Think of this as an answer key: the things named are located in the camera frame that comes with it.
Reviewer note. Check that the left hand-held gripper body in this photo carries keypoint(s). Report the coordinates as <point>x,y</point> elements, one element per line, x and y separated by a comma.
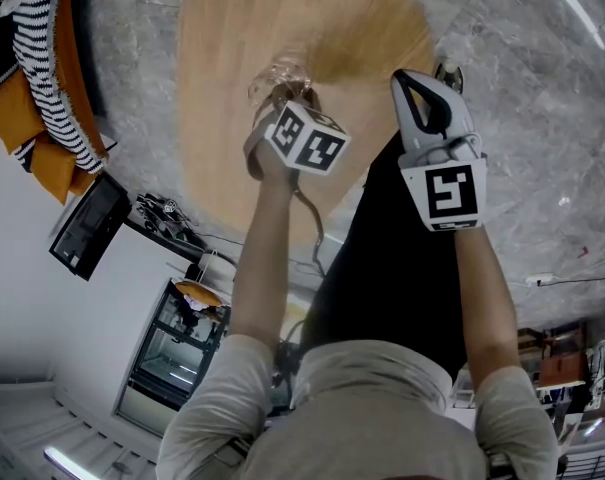
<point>307,140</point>

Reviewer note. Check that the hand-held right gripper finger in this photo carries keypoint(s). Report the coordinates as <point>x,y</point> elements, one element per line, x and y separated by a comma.
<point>404,118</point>
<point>457,110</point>

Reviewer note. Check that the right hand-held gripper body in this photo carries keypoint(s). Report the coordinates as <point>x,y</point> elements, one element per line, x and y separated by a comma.
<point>452,188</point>

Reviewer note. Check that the clear glass cup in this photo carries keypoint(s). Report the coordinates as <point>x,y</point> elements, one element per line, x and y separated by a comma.
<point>279,75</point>

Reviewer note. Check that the person's left forearm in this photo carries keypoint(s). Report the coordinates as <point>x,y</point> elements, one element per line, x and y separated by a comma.
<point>262,268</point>

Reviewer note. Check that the person's right forearm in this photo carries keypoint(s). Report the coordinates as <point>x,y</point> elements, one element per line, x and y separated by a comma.
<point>487,308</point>

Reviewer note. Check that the oval wooden table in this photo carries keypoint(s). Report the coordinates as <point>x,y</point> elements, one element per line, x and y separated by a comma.
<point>232,93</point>

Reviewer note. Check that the person's left hand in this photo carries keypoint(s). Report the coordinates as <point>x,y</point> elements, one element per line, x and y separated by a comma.
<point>272,165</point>

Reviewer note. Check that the person's right shoe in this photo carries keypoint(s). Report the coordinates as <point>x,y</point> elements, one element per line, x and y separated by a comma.
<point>448,75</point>

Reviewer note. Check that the person's black trousers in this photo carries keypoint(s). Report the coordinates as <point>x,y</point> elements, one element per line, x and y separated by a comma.
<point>392,268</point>

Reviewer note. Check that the white power strip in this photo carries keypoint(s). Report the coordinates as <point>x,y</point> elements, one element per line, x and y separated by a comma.
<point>541,279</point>

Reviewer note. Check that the white round stool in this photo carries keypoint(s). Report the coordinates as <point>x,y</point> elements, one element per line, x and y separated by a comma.
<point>216,267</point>

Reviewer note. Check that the orange round cushion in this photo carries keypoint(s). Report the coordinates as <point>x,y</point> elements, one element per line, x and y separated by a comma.
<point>198,293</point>

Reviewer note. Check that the brown cabinet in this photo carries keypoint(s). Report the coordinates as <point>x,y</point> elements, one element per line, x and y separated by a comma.
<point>557,358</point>

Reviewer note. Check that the black monitor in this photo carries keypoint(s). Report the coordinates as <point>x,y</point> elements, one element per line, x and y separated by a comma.
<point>89,225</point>

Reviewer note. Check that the black white striped blanket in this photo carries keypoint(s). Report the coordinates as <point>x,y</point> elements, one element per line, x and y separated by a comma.
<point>47,78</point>

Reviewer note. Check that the person's light grey shirt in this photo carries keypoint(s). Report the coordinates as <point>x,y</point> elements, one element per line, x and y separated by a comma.
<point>362,418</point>

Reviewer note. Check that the glass-door cabinet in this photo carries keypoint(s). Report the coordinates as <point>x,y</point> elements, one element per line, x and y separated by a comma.
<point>172,353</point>

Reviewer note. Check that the orange sofa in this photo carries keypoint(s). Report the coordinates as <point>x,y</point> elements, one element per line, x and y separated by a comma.
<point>12,108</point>

